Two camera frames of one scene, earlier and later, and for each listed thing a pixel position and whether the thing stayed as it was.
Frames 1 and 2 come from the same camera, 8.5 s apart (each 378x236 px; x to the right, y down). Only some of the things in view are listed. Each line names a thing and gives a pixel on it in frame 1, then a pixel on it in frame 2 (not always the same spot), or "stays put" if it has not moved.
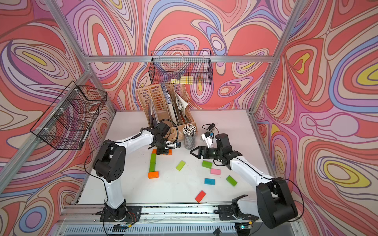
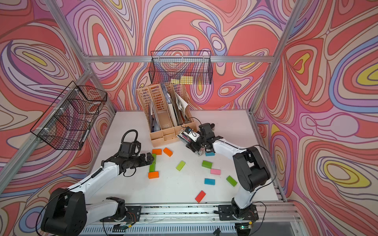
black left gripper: (162, 152) to (149, 160)
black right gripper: (201, 149) to (195, 147)
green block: (153, 159) stays put
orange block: (170, 152) stays put
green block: (152, 164) stays put
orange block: (152, 175) stays put
